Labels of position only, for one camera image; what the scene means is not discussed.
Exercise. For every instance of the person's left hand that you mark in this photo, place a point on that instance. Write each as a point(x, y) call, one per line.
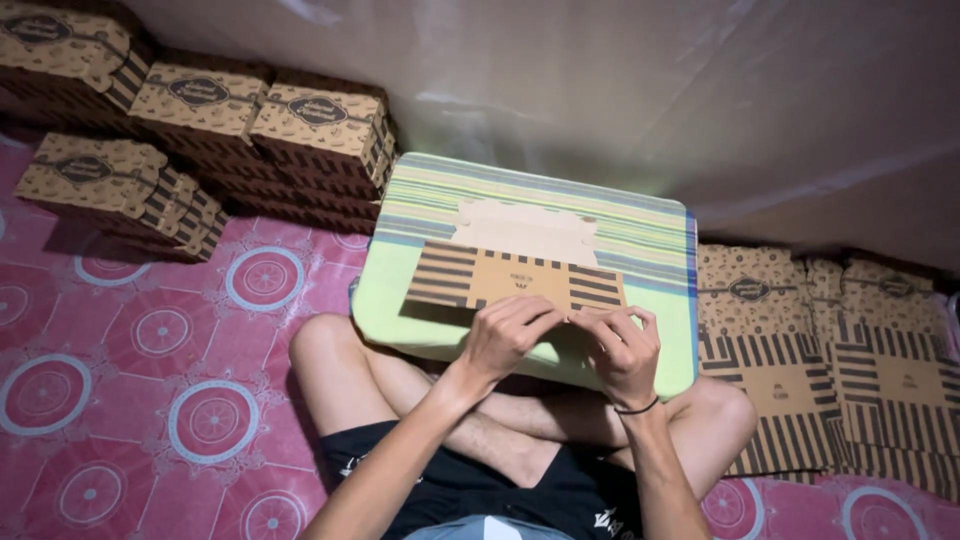
point(499, 341)

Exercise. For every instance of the person's right hand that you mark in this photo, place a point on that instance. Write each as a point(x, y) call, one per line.
point(626, 364)

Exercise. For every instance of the striped brown carton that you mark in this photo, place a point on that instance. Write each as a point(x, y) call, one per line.
point(517, 274)

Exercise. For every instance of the black wristband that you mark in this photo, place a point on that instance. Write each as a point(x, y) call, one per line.
point(637, 409)

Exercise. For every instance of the person's right leg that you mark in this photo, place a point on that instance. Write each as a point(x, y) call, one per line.
point(712, 431)

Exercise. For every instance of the person's leg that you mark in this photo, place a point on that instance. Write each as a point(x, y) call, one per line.
point(337, 375)
point(712, 431)

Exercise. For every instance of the striped green lap table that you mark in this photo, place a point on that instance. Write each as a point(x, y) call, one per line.
point(645, 247)

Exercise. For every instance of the black shorts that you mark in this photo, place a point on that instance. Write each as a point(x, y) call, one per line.
point(570, 495)

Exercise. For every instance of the person's left leg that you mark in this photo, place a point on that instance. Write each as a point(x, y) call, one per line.
point(337, 375)

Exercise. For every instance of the grey-blue shirt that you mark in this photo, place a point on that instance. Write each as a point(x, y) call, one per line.
point(487, 527)

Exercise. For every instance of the pile of flat printed cartons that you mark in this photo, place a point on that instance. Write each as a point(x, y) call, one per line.
point(825, 360)

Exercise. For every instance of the clear plastic sheet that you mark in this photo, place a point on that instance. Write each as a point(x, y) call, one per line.
point(675, 97)

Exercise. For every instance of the pink patterned floor mat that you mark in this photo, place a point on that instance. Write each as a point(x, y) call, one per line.
point(150, 390)

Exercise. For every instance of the stack of folded brown boxes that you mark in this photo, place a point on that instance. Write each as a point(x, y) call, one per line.
point(202, 127)

